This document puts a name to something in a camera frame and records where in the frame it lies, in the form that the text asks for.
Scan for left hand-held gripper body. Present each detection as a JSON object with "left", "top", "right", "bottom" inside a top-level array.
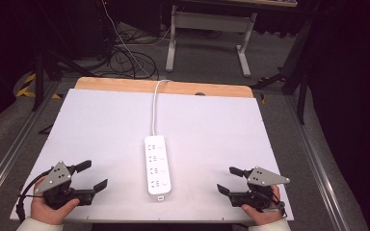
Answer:
[{"left": 33, "top": 160, "right": 96, "bottom": 211}]

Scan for person's right hand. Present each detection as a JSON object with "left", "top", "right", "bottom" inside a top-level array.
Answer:
[{"left": 241, "top": 184, "right": 284, "bottom": 226}]

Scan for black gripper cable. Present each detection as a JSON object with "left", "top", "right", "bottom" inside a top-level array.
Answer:
[
  {"left": 14, "top": 167, "right": 55, "bottom": 223},
  {"left": 253, "top": 191, "right": 289, "bottom": 219}
]

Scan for dark cabinet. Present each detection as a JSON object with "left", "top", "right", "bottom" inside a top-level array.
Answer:
[{"left": 71, "top": 0, "right": 119, "bottom": 61}]

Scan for white power strip cable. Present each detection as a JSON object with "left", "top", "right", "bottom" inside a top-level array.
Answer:
[{"left": 151, "top": 79, "right": 172, "bottom": 137}]

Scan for person's left hand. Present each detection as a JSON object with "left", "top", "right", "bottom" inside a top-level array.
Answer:
[{"left": 30, "top": 177, "right": 81, "bottom": 226}]

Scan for metal floor rail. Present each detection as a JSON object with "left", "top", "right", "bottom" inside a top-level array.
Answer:
[
  {"left": 0, "top": 79, "right": 63, "bottom": 208},
  {"left": 283, "top": 95, "right": 353, "bottom": 231}
]

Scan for white board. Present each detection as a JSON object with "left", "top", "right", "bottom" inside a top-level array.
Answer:
[{"left": 9, "top": 88, "right": 295, "bottom": 224}]

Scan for black metal stand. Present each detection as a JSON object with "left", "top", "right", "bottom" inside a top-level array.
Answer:
[
  {"left": 32, "top": 0, "right": 94, "bottom": 113},
  {"left": 250, "top": 17, "right": 314, "bottom": 125}
]

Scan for white floor cable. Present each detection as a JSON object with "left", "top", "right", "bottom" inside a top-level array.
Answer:
[{"left": 101, "top": 0, "right": 174, "bottom": 79}]

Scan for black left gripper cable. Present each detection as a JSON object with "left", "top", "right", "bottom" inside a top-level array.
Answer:
[{"left": 14, "top": 167, "right": 55, "bottom": 223}]

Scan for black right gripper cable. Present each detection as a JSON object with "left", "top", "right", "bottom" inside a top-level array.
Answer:
[{"left": 253, "top": 191, "right": 289, "bottom": 219}]

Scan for black floor cables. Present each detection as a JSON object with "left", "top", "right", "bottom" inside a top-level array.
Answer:
[{"left": 108, "top": 22, "right": 181, "bottom": 80}]

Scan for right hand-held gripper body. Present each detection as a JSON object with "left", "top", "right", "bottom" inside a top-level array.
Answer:
[{"left": 227, "top": 166, "right": 291, "bottom": 214}]

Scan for yellow black floor tape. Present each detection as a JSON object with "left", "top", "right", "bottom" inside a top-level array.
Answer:
[{"left": 15, "top": 72, "right": 63, "bottom": 100}]

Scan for white power strip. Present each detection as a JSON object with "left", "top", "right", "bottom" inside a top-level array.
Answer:
[{"left": 144, "top": 135, "right": 172, "bottom": 203}]

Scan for white table frame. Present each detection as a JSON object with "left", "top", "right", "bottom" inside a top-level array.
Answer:
[{"left": 165, "top": 0, "right": 299, "bottom": 78}]

